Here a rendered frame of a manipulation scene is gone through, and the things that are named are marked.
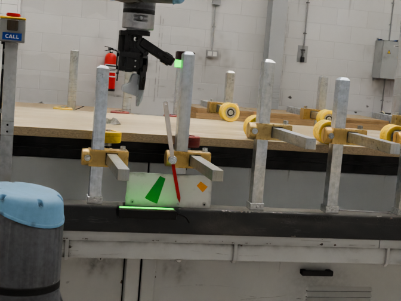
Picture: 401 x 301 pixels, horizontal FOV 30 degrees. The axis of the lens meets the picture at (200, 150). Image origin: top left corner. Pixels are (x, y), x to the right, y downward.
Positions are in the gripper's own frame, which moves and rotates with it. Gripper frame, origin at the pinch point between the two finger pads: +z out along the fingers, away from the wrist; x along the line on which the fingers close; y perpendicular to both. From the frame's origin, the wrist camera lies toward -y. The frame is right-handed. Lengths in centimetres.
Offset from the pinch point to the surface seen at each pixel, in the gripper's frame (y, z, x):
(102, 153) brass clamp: 9.1, 16.1, -5.3
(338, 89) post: -63, -8, -6
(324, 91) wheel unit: -103, -4, -115
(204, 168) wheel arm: -17.1, 16.3, 13.8
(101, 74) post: 10.8, -6.8, -6.0
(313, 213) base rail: -58, 31, -4
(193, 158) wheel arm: -17.1, 15.6, -1.2
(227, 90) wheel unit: -56, -1, -115
